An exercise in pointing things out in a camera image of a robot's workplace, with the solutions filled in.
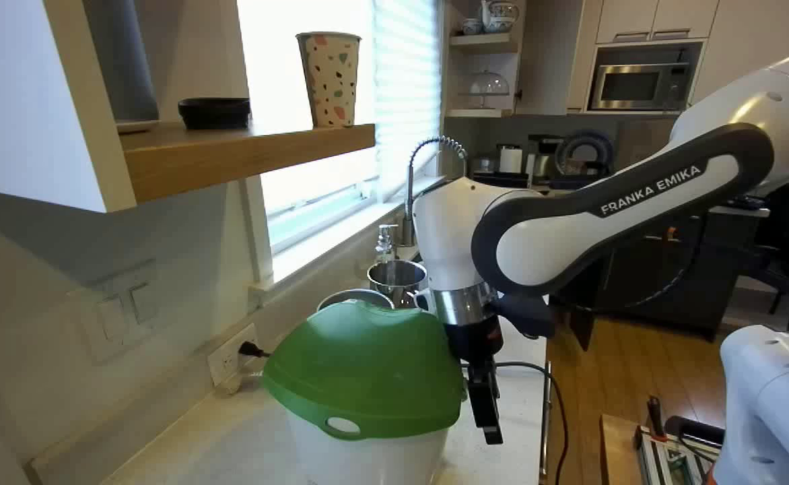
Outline green lidded white container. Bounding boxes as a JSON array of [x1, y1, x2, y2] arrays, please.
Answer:
[[263, 303, 463, 485]]

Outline metal bowl behind container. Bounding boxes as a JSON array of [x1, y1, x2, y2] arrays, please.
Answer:
[[317, 288, 397, 311]]

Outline black plug in outlet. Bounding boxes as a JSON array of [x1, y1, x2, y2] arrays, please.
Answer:
[[238, 343, 269, 359]]

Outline chrome kitchen faucet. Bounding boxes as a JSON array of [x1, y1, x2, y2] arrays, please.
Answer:
[[402, 136, 472, 252]]

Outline grey cylinder on shelf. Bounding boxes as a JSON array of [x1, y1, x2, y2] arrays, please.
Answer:
[[84, 0, 160, 136]]

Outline black bowl on shelf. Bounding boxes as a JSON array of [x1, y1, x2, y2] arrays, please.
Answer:
[[179, 97, 250, 129]]

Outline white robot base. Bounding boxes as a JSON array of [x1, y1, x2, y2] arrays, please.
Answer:
[[714, 326, 789, 485]]

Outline stainless steel pot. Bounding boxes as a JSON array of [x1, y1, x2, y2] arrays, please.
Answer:
[[366, 258, 425, 307]]

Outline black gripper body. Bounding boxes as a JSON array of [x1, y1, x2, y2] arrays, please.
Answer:
[[446, 319, 503, 385]]

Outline white window blinds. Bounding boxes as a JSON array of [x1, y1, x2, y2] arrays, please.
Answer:
[[374, 0, 441, 191]]

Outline white speckled paper cup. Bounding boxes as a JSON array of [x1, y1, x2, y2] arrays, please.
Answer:
[[297, 32, 360, 129]]

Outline built-in microwave oven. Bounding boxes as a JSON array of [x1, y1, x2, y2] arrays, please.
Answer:
[[591, 43, 701, 112]]

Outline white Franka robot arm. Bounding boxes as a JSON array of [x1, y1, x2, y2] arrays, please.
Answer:
[[411, 56, 789, 446]]

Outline white wall switch plate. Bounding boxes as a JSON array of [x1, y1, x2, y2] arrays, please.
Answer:
[[82, 258, 160, 363]]

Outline wooden wall shelf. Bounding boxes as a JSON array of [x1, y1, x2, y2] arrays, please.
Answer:
[[44, 0, 374, 214]]

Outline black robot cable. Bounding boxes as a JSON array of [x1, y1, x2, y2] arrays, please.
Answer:
[[494, 359, 574, 485]]

